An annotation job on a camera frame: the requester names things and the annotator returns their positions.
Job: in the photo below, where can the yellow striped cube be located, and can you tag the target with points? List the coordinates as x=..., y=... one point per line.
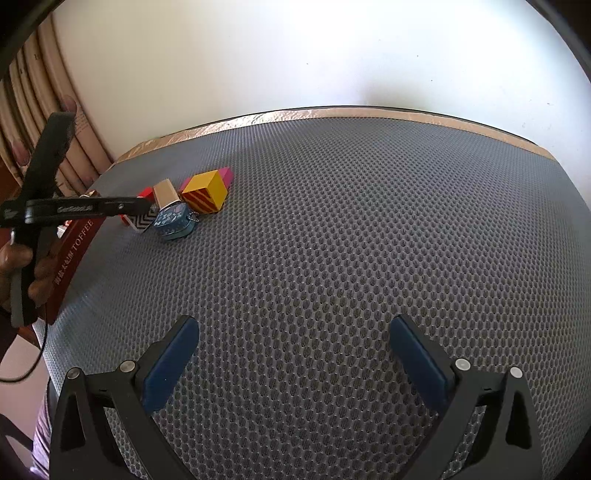
x=205, y=193

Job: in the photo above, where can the red gold tin tray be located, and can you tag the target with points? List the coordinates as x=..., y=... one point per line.
x=75, y=241

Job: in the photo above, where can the white eraser block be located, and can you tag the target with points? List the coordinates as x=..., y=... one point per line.
x=140, y=223

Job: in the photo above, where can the grey honeycomb table mat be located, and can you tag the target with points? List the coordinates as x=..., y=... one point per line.
x=331, y=228

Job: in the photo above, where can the beige tufted sofa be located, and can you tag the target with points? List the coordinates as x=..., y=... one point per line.
x=36, y=85

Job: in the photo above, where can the person left hand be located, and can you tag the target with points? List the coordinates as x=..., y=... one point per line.
x=15, y=257

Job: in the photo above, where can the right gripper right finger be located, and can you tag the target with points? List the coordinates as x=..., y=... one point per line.
x=507, y=445

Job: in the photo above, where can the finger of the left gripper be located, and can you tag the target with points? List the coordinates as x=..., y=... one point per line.
x=130, y=206

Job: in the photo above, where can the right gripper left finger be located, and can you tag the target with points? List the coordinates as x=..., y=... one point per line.
x=82, y=443

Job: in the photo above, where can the red flat block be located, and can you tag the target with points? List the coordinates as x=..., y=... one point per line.
x=147, y=194

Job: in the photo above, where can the pink eraser block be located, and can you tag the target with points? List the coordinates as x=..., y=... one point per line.
x=225, y=173

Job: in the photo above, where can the beige long block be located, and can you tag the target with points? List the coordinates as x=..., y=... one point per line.
x=165, y=194

